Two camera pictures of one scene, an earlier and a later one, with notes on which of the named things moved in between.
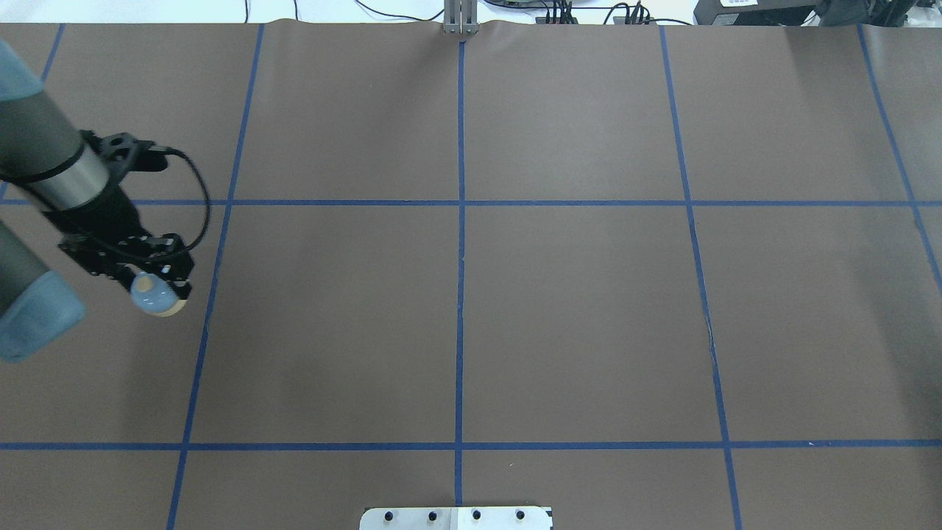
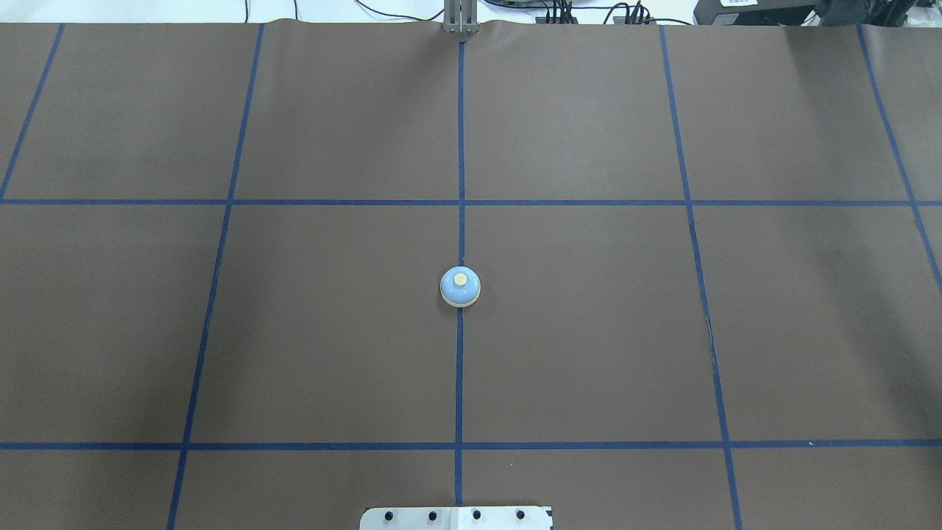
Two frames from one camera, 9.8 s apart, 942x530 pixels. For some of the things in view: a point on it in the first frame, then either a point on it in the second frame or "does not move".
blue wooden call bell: x=154 y=295 -> x=460 y=286
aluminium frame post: x=461 y=18 does not move
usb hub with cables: x=620 y=14 does not move
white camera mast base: x=457 y=518 does not move
